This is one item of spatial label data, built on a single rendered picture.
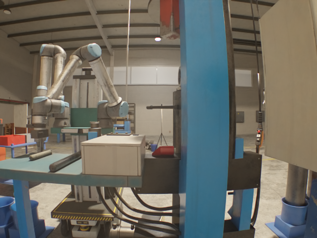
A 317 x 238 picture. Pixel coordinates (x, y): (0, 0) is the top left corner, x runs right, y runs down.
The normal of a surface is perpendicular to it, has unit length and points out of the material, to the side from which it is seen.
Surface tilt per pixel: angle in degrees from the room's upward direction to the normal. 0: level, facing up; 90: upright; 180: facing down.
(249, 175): 90
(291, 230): 90
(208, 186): 90
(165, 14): 90
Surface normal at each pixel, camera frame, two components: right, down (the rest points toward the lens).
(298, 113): -1.00, 0.00
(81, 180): 0.03, 0.00
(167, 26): -0.65, 0.00
